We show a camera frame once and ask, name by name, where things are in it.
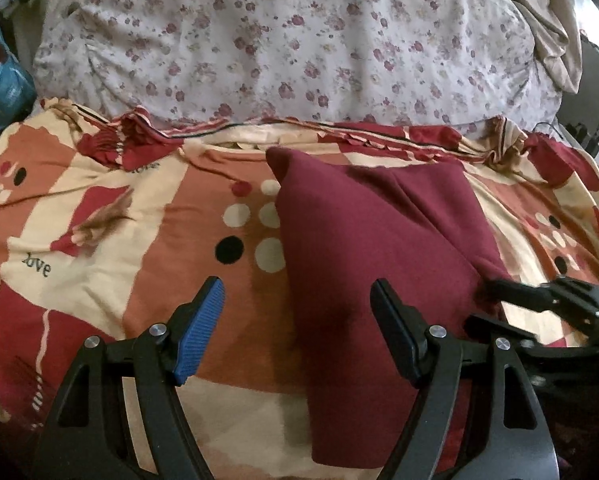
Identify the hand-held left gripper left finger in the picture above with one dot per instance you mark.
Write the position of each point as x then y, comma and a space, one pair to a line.
202, 330

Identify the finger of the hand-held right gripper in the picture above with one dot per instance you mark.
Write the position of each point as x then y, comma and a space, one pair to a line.
499, 327
554, 296

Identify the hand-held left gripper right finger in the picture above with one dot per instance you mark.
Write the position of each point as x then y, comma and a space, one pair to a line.
394, 325

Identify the maroon small garment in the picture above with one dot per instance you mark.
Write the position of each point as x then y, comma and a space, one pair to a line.
369, 240

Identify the red cream printed blanket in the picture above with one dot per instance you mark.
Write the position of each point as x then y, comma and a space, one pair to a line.
129, 240

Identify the grey cabinet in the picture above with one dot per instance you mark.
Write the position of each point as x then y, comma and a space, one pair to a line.
592, 100

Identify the beige cloth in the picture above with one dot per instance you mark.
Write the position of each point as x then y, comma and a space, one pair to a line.
549, 25

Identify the white floral quilt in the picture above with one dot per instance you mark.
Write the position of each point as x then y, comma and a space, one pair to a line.
289, 50

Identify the blue plastic bag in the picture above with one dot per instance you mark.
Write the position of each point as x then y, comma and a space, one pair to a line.
7, 85

